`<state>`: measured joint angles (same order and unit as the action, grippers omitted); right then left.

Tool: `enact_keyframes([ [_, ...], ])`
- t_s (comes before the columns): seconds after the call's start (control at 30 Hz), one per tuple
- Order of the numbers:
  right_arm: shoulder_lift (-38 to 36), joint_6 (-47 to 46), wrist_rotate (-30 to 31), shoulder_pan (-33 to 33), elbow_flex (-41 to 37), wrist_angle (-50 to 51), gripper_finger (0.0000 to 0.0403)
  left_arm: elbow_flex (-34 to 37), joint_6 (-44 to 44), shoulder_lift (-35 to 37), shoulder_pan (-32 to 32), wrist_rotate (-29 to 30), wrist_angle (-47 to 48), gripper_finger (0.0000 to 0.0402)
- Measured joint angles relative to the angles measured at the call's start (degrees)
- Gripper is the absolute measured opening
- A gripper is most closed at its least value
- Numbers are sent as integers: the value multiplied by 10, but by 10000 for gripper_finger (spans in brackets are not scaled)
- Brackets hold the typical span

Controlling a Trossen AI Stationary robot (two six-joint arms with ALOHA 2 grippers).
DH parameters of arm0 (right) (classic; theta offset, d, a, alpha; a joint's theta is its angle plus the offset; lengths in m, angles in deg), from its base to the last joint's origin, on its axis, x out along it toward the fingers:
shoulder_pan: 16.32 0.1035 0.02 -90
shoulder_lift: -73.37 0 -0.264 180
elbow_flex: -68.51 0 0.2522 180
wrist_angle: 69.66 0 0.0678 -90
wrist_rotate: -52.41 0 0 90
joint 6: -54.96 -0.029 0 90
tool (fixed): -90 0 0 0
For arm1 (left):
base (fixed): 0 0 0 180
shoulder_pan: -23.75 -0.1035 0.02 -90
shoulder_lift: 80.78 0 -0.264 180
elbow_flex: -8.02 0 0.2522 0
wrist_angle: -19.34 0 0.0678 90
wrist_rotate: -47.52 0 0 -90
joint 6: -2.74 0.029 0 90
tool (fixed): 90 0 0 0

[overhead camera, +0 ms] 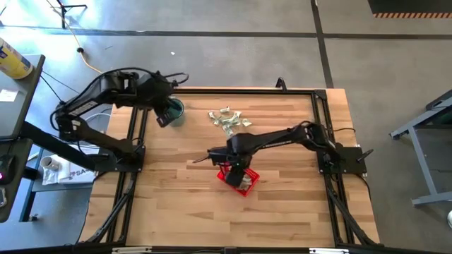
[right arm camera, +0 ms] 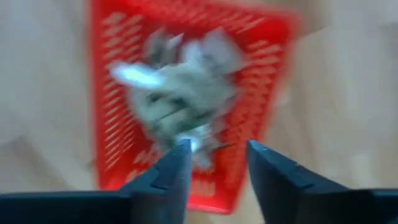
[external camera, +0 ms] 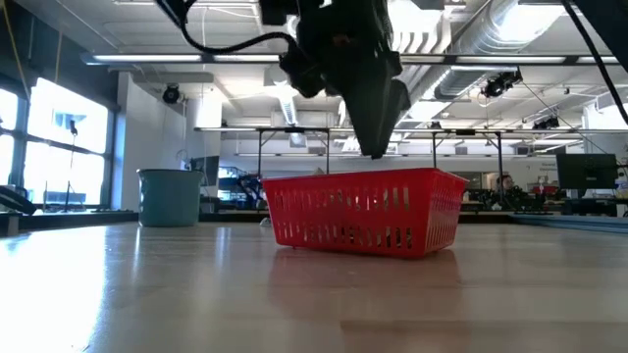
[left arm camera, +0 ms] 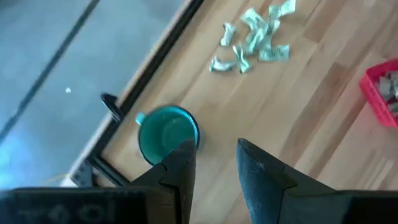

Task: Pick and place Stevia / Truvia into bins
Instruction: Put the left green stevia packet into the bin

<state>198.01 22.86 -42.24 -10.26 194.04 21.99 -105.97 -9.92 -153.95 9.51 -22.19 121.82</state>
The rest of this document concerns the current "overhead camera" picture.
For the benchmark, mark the green white sweetener packet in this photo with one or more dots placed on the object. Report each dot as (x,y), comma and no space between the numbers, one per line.
(246,186)
(237,114)
(246,122)
(225,109)
(234,122)
(226,121)
(216,122)
(246,178)
(212,114)
(227,130)

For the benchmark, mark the white paper label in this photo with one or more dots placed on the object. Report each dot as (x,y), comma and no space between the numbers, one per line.
(7,95)

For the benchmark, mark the black aluminium table frame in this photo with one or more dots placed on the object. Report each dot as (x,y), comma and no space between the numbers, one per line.
(226,91)

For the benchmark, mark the grey blue metal table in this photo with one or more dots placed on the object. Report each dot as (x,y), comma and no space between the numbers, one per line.
(422,162)

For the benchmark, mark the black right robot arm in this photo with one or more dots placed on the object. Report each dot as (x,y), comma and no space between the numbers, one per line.
(275,137)

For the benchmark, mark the silver metal bracket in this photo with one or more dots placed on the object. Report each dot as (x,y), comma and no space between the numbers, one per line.
(131,250)
(328,250)

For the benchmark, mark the green mug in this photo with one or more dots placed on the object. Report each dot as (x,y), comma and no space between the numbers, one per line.
(178,113)

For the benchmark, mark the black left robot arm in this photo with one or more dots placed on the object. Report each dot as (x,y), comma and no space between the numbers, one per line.
(88,102)

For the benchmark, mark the black mat orange striped edge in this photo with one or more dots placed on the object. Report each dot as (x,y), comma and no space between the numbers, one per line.
(409,7)

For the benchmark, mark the black diagonal support beam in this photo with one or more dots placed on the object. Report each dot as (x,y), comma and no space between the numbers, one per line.
(42,139)

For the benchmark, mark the white printed paper bag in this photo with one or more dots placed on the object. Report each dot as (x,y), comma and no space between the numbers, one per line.
(77,175)

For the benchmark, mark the black device with indicator light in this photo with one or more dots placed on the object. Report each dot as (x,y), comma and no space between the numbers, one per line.
(7,167)

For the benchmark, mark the yellow wipes canister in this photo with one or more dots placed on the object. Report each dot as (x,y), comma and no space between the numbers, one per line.
(12,60)

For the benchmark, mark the black tripod stand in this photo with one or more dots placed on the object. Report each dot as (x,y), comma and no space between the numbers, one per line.
(63,16)

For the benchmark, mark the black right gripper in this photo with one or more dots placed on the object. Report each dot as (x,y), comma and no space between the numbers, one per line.
(226,157)

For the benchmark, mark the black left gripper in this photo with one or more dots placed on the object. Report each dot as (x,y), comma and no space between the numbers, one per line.
(159,93)

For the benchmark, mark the small white cup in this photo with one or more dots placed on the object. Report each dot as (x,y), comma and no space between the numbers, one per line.
(49,163)

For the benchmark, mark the dark grey side desk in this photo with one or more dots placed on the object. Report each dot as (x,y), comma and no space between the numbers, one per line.
(24,113)

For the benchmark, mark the red plastic slotted basket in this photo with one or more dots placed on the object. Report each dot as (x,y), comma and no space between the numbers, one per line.
(252,174)

